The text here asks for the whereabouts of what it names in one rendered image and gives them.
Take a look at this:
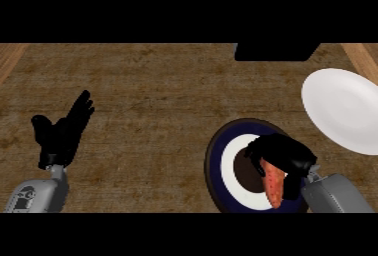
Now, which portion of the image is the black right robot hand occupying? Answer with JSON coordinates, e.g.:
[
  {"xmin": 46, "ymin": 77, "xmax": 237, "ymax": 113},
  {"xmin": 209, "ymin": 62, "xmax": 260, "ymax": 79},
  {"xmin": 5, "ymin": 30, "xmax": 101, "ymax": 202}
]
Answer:
[{"xmin": 244, "ymin": 133, "xmax": 319, "ymax": 201}]

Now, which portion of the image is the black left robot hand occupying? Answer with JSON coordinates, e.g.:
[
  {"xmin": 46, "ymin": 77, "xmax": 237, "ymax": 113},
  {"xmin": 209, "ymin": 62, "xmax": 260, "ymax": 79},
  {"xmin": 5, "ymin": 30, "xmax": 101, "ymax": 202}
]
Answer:
[{"xmin": 30, "ymin": 89, "xmax": 96, "ymax": 171}]

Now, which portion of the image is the navy and white plate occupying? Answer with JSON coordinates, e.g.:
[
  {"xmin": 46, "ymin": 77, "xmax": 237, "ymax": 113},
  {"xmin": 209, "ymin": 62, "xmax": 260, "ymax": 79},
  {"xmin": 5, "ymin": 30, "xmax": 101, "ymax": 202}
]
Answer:
[{"xmin": 204, "ymin": 117, "xmax": 310, "ymax": 214}]

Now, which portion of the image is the plain white plate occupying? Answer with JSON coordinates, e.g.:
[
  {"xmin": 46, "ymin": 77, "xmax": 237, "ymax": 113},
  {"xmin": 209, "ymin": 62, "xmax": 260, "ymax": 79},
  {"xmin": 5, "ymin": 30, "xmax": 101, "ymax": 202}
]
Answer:
[{"xmin": 300, "ymin": 67, "xmax": 378, "ymax": 156}]

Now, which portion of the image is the black box-shaped appliance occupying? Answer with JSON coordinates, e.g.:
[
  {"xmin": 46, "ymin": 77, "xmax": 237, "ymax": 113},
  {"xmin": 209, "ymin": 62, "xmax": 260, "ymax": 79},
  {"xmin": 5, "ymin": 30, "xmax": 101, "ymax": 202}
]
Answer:
[{"xmin": 234, "ymin": 43, "xmax": 322, "ymax": 62}]

